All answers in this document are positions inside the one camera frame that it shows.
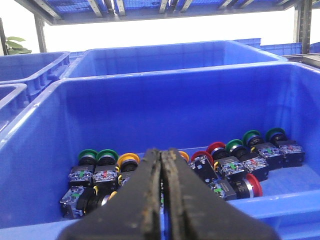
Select blue crate background tall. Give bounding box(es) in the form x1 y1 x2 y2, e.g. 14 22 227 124
234 38 261 49

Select green push button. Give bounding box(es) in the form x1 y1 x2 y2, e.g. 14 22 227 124
68 149 98 187
242 129 284 170
92 149 119 194
212 139 270 182
265 127 305 168

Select blue bin with buttons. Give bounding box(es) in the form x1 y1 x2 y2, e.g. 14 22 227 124
0 62 320 240

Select red push button lying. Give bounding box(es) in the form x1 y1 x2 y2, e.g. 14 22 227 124
208 173 263 201

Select red push button rear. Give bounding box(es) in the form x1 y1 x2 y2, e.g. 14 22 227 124
206 141 229 161

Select blue crate background low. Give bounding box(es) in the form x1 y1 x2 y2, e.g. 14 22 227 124
260 42 302 56

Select overhead metal shelf rack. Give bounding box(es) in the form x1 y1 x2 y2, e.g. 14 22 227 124
13 0 320 55

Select blue bin right rear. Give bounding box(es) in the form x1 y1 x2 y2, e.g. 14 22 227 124
309 42 320 53

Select yellow push button hidden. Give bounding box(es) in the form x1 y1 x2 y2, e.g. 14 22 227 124
178 150 190 163

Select green push button middle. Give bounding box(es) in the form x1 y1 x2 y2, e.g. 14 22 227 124
212 139 270 182

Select blue bin behind source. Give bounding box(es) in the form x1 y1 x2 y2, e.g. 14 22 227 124
61 40 286 79

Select yellow push button upright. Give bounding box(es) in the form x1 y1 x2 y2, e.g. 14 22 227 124
117 152 140 187

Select green push button left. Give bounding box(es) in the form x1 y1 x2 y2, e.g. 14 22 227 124
68 149 98 187

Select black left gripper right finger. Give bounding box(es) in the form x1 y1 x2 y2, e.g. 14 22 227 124
161 148 279 240

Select green plant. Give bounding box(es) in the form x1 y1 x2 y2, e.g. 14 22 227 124
5 36 32 55

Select yellow push button lying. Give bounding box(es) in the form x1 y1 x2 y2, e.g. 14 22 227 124
59 185 118 219

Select blue bin far left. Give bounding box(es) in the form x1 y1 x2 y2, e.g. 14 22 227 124
0 51 70 102

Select metal roller rail frame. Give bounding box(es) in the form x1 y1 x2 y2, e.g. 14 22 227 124
283 52 320 69

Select green push button far right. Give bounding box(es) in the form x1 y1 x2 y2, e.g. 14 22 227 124
265 127 305 168

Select red push button upright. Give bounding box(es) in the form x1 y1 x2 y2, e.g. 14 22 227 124
189 150 218 184

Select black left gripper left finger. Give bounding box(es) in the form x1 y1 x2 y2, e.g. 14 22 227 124
58 148 161 240

